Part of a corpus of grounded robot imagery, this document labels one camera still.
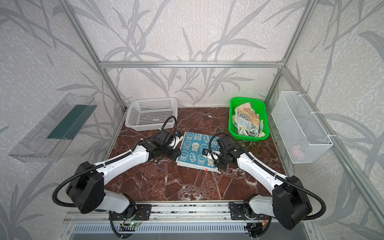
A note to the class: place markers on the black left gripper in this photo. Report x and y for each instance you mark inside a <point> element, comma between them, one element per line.
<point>173,151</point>

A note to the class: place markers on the blue bunny pattern towel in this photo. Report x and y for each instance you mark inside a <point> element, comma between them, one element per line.
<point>192,156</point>

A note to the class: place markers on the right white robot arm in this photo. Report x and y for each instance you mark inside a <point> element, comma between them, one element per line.
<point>287,203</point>

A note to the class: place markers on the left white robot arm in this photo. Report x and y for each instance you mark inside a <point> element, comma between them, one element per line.
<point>88,192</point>

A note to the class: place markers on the beige crumpled towel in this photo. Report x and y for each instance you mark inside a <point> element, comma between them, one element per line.
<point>247,122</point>

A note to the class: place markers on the white plastic perforated basket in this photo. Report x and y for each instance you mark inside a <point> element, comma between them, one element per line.
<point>150,114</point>

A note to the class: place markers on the green plastic basket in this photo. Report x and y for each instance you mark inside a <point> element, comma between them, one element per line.
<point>259,107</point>

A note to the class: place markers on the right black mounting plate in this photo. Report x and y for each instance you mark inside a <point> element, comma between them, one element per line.
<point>240,212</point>

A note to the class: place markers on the black mounting plate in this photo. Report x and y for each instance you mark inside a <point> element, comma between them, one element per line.
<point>140,212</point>
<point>240,212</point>

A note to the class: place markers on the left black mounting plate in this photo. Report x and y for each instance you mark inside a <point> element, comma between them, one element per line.
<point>140,212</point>

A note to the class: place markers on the right circuit board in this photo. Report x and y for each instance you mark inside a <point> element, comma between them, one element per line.
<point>255,230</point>

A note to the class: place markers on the circuit board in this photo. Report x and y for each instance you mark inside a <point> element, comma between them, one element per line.
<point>255,230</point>
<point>129,227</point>

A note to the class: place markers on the left circuit board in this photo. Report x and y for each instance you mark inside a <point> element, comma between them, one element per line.
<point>129,227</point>

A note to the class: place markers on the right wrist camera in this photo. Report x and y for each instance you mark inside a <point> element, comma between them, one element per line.
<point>212,155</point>

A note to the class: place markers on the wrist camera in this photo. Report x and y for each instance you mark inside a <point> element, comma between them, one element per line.
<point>212,155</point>
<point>177,138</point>

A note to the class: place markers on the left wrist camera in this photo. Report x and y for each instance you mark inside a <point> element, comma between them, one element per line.
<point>177,138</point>

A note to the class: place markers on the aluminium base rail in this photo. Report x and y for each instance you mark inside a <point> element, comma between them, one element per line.
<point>166,218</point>

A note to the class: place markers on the pink object in wire basket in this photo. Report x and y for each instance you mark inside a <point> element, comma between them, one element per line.
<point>297,151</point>

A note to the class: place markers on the white wire mesh basket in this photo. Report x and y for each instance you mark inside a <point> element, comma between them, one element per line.
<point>298,125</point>

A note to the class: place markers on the clear plastic wall tray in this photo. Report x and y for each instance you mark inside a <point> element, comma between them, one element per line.
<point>50,138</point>

